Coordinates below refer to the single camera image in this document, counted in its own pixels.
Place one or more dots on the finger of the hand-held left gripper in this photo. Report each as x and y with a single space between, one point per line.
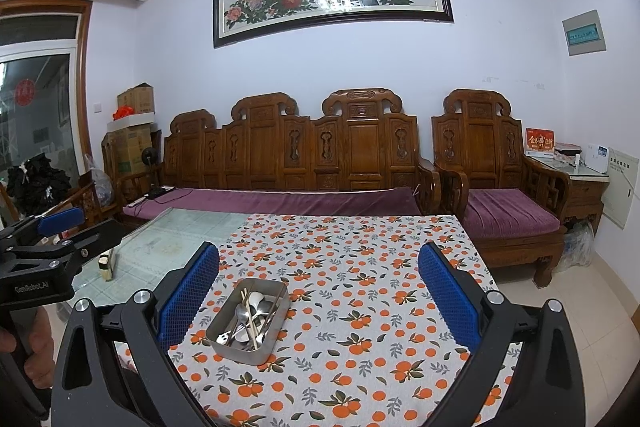
62 219
100 234

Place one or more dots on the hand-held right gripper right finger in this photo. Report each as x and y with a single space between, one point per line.
447 294

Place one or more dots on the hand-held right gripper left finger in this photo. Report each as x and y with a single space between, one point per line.
192 292

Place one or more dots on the metal spoon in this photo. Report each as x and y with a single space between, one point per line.
242 316

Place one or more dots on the light wooden chopstick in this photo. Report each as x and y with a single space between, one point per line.
246 307
253 338

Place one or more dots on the white plastic spoon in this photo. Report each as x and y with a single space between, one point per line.
257 299

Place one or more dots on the metal tray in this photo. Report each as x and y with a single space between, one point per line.
275 337

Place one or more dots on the person's left hand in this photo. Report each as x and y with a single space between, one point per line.
42 347

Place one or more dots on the wooden chair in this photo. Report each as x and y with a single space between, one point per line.
80 202

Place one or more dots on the pile of black cloth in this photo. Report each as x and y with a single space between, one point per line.
37 182

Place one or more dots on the clear plastic bag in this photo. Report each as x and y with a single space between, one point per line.
100 182
575 247

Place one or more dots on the black power adapter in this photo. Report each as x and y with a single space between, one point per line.
160 192

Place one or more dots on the large cardboard box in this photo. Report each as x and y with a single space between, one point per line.
130 152

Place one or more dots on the small black fan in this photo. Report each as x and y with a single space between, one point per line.
149 158

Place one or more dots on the orange fruit print tablecloth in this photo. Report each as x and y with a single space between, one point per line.
350 267

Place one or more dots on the purple armchair cushion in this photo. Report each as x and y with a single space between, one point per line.
510 214

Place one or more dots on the flat white box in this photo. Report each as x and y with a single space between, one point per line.
127 123

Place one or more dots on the purple sofa cushion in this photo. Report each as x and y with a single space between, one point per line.
275 203

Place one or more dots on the red ornament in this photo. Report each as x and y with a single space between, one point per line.
123 112

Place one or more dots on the red window sticker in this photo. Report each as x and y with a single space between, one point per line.
26 89

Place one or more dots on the small cardboard box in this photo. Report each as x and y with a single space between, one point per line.
136 99

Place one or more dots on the carved wooden armchair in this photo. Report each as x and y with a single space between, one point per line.
480 142

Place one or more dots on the wooden side table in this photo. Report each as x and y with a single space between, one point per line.
585 197

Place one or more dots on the red gift box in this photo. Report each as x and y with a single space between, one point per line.
540 142

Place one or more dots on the carved wooden sofa bench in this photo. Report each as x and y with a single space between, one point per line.
300 147

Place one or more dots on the small box on side table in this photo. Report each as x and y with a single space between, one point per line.
567 153

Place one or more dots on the white tabletop device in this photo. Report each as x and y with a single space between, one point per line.
598 157

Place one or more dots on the glass door with wooden frame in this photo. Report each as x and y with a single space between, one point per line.
40 117

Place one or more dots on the large beige wall box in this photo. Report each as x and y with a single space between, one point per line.
622 192

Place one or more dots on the small grey wall panel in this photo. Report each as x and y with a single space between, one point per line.
582 32

